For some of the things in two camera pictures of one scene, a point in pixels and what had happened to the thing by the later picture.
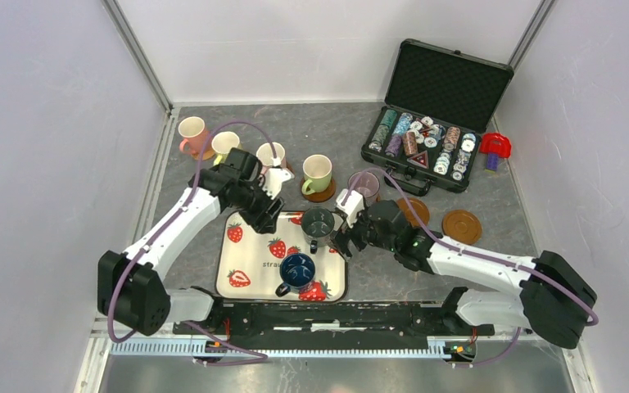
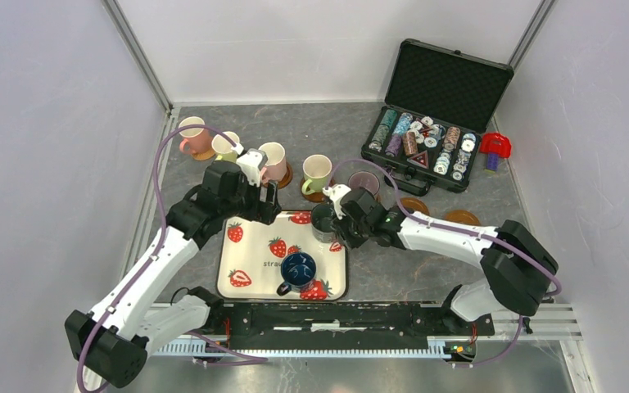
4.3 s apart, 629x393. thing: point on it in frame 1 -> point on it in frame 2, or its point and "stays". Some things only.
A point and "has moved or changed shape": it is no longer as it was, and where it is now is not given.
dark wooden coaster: x=319 y=196 stays
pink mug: x=197 y=140 stays
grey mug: x=317 y=225 has moved or changed shape
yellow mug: x=222 y=142 stays
